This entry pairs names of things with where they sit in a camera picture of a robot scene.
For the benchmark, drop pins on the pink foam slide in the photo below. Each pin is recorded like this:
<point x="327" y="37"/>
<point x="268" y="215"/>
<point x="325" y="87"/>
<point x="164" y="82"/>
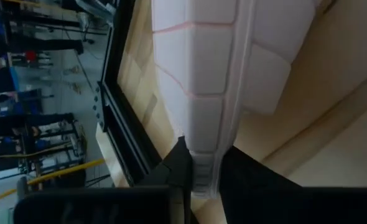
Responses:
<point x="208" y="77"/>

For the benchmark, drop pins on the wooden shelf with black frame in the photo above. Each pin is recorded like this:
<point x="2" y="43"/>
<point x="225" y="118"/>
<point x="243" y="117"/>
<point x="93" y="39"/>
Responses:
<point x="342" y="149"/>

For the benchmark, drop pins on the black aluminium table frame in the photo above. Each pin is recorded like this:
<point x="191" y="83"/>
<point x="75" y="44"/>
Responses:
<point x="121" y="118"/>

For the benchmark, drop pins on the black equipment rack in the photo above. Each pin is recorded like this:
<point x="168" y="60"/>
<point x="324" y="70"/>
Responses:
<point x="46" y="119"/>

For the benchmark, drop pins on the black barrier post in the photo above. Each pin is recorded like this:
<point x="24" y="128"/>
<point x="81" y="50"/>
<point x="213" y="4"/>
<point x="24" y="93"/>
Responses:
<point x="22" y="188"/>

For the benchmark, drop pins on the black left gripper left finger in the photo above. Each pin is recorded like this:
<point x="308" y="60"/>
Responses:
<point x="177" y="168"/>

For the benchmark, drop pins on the black workbench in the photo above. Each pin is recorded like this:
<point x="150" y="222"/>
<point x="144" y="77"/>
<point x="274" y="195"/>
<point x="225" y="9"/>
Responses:
<point x="46" y="45"/>

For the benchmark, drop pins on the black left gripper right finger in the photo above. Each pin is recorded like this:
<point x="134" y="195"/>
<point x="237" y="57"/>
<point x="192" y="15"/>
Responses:
<point x="252" y="193"/>

